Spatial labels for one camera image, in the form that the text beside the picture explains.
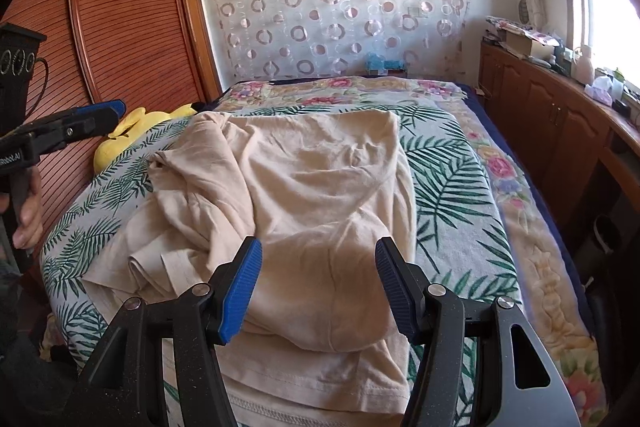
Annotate beige printed t-shirt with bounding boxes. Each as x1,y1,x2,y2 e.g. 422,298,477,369
84,110,416,426

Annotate person's left hand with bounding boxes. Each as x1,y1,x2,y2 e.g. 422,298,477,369
12,167,43,249

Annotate yellow Pikachu plush toy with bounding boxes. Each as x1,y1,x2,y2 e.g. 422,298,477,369
93,104,196,174

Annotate palm leaf print bedsheet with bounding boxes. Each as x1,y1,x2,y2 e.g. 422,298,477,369
39,100,524,427

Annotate wooden louvered wardrobe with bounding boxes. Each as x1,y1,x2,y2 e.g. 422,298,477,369
0,0,224,258

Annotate floral quilted blanket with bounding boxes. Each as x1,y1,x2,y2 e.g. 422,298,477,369
216,77,608,426

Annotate long wooden sideboard cabinet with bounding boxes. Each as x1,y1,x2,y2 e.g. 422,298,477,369
478,42,639,243

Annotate blue tissue pack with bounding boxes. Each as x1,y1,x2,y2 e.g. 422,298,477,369
366,53,408,77

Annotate white crumpled tissue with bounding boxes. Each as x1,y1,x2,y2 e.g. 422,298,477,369
585,75,613,107

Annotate pink bottle on sideboard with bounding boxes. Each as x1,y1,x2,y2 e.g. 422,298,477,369
572,44,594,86

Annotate cardboard box on sideboard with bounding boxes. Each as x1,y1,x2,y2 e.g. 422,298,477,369
504,28,560,61

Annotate window with wooden frame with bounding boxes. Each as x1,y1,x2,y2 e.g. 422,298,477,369
567,0,639,95

